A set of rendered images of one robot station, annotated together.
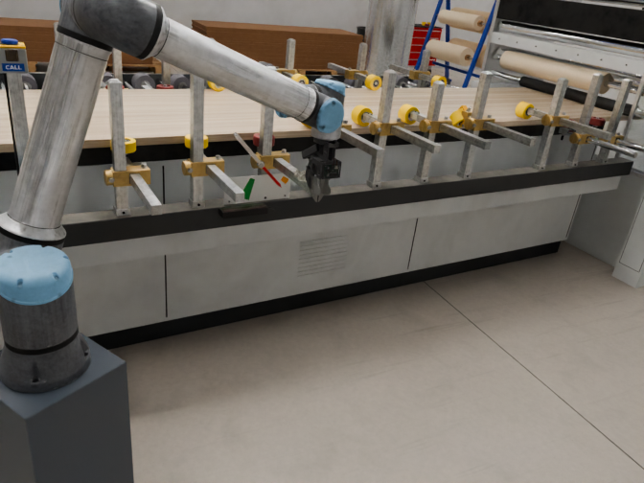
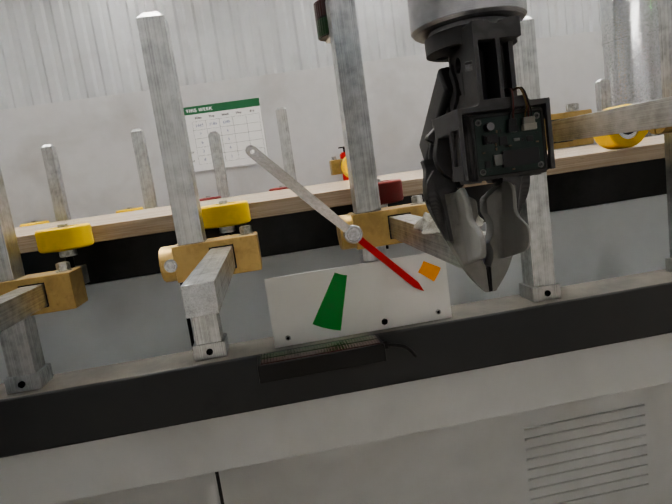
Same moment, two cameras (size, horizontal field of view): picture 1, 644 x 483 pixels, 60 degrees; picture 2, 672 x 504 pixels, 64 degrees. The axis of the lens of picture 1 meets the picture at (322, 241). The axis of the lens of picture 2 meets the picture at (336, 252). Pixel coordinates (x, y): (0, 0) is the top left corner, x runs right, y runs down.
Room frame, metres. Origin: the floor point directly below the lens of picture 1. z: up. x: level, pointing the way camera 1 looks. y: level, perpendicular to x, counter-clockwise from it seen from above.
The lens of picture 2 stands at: (1.20, -0.06, 0.93)
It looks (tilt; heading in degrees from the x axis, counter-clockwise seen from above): 8 degrees down; 26
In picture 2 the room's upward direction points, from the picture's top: 8 degrees counter-clockwise
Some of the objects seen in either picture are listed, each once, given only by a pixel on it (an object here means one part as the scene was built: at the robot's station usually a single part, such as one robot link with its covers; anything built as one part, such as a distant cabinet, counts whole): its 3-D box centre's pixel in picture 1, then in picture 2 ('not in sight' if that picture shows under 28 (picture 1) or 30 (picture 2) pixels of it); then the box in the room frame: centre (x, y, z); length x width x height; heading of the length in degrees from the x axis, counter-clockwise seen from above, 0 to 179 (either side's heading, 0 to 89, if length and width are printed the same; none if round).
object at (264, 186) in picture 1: (258, 188); (360, 298); (1.89, 0.25, 0.75); 0.26 x 0.01 x 0.10; 122
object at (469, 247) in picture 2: (316, 190); (474, 242); (1.65, 0.03, 0.86); 0.06 x 0.03 x 0.09; 32
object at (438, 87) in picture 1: (428, 139); not in sight; (2.33, -0.40, 0.89); 0.04 x 0.04 x 0.48; 32
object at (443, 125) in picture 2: (325, 157); (480, 109); (1.66, 0.02, 0.97); 0.09 x 0.08 x 0.12; 32
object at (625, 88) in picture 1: (612, 126); not in sight; (2.99, -1.45, 0.90); 0.04 x 0.04 x 0.48; 32
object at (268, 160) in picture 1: (269, 159); (384, 225); (1.94, 0.22, 0.85); 0.14 x 0.06 x 0.05; 122
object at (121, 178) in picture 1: (126, 175); (27, 294); (1.67, 0.64, 0.83); 0.14 x 0.06 x 0.05; 122
